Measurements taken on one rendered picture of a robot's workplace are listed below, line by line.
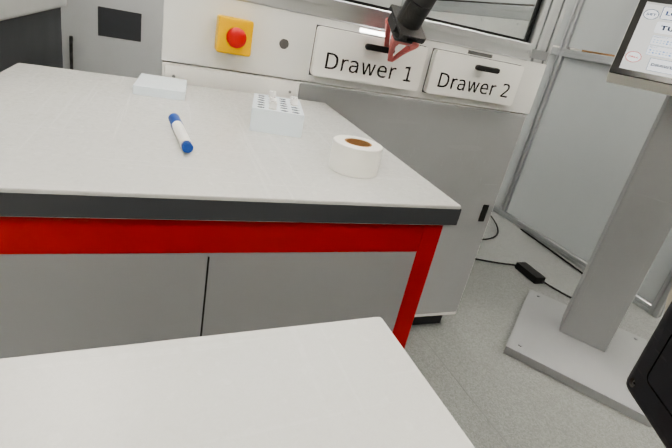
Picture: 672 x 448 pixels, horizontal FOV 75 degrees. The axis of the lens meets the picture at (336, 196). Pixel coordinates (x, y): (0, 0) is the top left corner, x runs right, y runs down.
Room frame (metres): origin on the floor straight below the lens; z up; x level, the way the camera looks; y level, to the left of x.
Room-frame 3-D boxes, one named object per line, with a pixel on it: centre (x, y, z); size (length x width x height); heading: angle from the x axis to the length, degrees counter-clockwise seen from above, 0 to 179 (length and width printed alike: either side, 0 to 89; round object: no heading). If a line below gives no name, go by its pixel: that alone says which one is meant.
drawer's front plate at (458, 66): (1.24, -0.30, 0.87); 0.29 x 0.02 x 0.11; 114
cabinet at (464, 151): (1.58, 0.14, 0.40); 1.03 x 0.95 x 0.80; 114
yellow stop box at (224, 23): (0.97, 0.28, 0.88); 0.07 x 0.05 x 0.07; 114
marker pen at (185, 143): (0.57, 0.23, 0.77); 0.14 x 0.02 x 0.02; 30
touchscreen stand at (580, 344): (1.39, -1.00, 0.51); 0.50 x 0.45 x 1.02; 152
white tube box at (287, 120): (0.75, 0.13, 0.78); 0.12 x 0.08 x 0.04; 13
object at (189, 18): (1.58, 0.15, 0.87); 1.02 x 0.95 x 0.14; 114
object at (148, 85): (0.83, 0.37, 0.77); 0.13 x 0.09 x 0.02; 20
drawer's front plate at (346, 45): (1.12, -0.01, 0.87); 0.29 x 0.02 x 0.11; 114
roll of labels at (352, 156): (0.59, -0.01, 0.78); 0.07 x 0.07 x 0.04
